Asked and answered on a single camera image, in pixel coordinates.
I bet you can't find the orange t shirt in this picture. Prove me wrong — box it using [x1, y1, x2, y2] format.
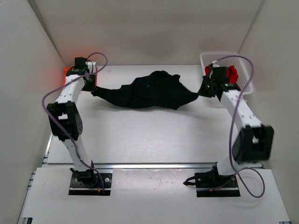
[63, 67, 70, 85]

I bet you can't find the black t shirt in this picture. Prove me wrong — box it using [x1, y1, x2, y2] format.
[91, 70, 198, 110]

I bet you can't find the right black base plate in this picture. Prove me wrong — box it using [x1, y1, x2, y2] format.
[183, 168, 241, 197]

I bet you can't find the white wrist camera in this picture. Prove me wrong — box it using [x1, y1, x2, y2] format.
[208, 63, 215, 79]
[86, 59, 97, 74]

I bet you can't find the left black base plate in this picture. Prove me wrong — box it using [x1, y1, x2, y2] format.
[68, 173, 113, 196]

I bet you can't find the red t shirt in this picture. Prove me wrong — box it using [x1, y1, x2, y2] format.
[204, 65, 239, 83]

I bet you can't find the white plastic basket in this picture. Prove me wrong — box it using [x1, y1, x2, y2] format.
[200, 52, 253, 98]

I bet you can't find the aluminium rail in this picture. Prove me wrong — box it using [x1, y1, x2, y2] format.
[95, 163, 214, 169]

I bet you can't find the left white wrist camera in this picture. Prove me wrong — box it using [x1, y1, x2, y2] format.
[86, 59, 97, 74]

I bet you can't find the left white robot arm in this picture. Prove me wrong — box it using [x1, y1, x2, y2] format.
[47, 57, 98, 187]

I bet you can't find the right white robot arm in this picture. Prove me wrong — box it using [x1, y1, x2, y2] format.
[199, 64, 274, 187]

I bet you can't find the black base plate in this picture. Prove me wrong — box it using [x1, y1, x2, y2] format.
[183, 168, 241, 197]
[68, 173, 113, 196]

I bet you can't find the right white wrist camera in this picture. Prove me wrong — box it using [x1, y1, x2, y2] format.
[208, 63, 215, 79]

